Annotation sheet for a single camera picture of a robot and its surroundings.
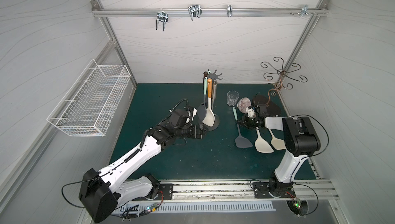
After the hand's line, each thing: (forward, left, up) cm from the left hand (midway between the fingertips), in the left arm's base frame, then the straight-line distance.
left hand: (201, 129), depth 75 cm
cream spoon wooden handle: (+11, -4, -9) cm, 15 cm away
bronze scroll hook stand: (+37, -45, +13) cm, 59 cm away
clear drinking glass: (+34, -21, -15) cm, 43 cm away
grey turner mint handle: (+2, -23, -17) cm, 29 cm away
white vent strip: (-30, +18, -19) cm, 40 cm away
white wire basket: (+4, +52, +12) cm, 53 cm away
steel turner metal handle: (+13, -5, +13) cm, 19 cm away
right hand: (+17, -23, -18) cm, 34 cm away
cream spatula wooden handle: (+1, -35, -18) cm, 40 cm away
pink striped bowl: (+29, -28, -15) cm, 43 cm away
